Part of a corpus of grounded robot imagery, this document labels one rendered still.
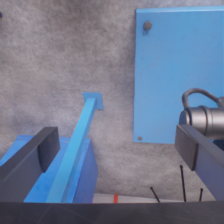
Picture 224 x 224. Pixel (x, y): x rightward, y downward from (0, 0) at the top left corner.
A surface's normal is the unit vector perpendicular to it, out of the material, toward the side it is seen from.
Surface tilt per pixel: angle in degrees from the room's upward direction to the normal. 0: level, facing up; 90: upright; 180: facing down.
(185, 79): 0
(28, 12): 0
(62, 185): 90
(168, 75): 0
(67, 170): 90
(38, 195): 90
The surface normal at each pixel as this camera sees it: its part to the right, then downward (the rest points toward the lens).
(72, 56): -0.12, 0.65
